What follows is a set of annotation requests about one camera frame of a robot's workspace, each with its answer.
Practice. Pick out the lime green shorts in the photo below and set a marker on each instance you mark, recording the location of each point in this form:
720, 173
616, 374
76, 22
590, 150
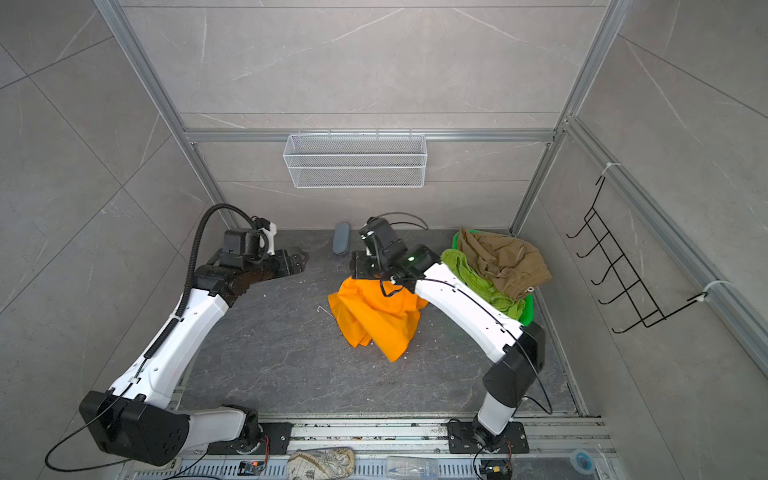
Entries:
486, 285

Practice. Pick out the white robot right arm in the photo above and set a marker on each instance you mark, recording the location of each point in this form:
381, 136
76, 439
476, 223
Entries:
515, 350

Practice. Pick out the green plastic basket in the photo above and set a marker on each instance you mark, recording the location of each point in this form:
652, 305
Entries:
528, 309

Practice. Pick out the clear plastic bottle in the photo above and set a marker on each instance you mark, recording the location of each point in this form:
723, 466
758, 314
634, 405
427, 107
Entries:
411, 468

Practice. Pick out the black wire hook rack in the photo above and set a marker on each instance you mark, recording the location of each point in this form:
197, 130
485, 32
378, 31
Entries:
619, 267

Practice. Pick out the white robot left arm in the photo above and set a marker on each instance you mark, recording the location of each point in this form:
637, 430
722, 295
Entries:
132, 419

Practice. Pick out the orange shorts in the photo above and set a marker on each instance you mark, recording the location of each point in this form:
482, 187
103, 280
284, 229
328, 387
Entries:
369, 312

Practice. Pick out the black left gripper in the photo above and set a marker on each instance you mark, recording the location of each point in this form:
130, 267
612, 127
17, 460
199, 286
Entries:
286, 269

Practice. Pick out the small circuit board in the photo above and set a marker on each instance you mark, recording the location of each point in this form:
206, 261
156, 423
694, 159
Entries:
251, 468

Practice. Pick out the khaki brown shorts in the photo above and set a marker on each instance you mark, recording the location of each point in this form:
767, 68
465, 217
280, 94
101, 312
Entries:
513, 266

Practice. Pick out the patterned pouch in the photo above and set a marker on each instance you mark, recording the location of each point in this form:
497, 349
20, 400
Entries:
321, 464

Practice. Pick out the blue tape roll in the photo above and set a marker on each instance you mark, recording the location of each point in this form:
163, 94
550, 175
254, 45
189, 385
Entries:
582, 462

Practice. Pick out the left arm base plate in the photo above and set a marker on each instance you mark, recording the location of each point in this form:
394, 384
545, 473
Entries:
270, 438

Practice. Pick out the white wire mesh basket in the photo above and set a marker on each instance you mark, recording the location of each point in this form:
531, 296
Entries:
356, 160

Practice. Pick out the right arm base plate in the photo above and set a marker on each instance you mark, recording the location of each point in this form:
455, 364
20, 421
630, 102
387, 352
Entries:
469, 437

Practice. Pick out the grey oval case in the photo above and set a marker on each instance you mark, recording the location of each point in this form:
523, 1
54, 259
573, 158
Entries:
341, 239

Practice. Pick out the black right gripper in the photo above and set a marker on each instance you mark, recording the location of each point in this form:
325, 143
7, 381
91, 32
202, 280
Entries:
358, 264

